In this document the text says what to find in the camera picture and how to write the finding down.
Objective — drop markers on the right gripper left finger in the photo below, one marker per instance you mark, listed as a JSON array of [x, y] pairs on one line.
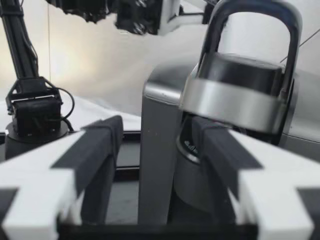
[[37, 175]]

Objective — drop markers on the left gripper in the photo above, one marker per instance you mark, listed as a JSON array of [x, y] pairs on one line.
[[140, 15]]

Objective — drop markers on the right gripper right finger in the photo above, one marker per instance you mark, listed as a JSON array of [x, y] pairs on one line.
[[275, 180]]

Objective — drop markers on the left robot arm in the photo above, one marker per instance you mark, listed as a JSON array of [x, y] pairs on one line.
[[27, 110]]

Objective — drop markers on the silver coffee machine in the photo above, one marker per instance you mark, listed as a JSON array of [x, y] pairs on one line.
[[157, 125]]

